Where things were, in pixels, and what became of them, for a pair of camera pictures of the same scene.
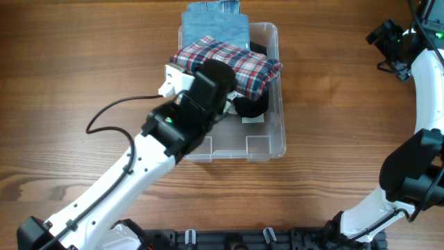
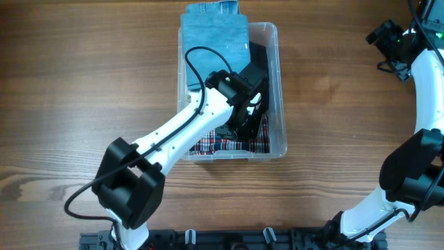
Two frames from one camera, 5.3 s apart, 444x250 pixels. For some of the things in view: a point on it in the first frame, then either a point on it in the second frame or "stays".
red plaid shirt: (254, 73) to (207, 143)
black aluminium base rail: (257, 239) stays
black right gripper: (382, 44) stays
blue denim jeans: (221, 20) stays
